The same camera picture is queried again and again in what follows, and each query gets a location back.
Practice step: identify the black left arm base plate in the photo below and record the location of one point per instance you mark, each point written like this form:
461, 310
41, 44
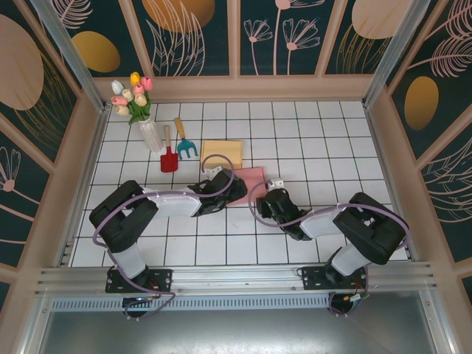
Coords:
162, 278

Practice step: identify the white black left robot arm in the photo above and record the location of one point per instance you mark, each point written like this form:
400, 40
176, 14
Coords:
177, 203

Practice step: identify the cream tulip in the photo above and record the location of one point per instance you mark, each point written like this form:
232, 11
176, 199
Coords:
127, 94
122, 109
140, 99

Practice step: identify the magenta tulip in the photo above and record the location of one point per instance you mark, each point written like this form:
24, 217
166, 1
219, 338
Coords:
147, 83

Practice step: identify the aluminium frame post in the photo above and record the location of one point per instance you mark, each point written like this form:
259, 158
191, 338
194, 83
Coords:
72, 55
392, 55

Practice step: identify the pink tulip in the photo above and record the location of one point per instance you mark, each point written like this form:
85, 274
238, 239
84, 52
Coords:
138, 89
118, 100

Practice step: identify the red toy shovel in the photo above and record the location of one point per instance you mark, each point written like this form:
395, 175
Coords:
168, 160

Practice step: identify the blue white tulip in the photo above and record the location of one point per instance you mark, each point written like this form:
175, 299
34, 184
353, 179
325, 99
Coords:
117, 87

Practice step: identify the pink paper box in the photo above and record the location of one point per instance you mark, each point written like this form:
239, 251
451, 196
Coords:
254, 177

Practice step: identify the aluminium mounting rail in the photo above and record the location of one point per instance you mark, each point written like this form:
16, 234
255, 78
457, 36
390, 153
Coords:
236, 276

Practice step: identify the yellow tulip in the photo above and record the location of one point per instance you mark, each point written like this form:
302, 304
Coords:
135, 77

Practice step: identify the teal toy rake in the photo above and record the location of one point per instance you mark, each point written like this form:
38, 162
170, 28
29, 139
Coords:
186, 147

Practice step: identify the yellow paper box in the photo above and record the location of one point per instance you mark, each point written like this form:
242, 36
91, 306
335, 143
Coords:
221, 147

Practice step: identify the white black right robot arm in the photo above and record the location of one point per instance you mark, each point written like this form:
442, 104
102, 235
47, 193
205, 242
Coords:
321, 225

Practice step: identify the green tulip stems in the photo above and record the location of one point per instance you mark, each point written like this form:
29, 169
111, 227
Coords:
137, 114

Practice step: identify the aluminium side rail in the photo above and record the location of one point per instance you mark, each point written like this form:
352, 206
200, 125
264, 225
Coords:
380, 151
95, 147

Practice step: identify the white ribbed vase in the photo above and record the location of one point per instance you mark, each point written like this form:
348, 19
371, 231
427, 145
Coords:
151, 134

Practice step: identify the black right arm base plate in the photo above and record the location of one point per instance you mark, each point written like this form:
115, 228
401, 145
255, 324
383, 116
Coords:
313, 282

